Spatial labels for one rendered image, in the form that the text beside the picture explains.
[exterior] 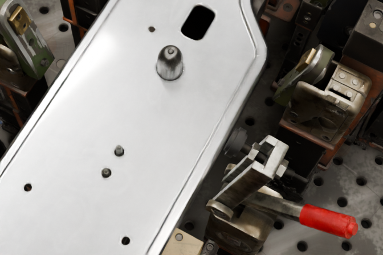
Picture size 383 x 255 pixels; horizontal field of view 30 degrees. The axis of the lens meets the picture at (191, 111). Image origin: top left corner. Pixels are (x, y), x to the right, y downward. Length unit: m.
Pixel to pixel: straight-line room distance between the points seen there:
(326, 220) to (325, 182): 0.48
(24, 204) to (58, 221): 0.04
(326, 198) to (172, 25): 0.42
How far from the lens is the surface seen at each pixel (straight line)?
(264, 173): 0.63
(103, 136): 0.86
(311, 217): 0.72
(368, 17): 0.83
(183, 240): 0.76
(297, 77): 0.83
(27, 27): 0.85
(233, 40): 0.92
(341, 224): 0.70
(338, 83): 0.84
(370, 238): 1.18
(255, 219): 0.79
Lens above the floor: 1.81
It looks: 67 degrees down
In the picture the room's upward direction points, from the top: 8 degrees clockwise
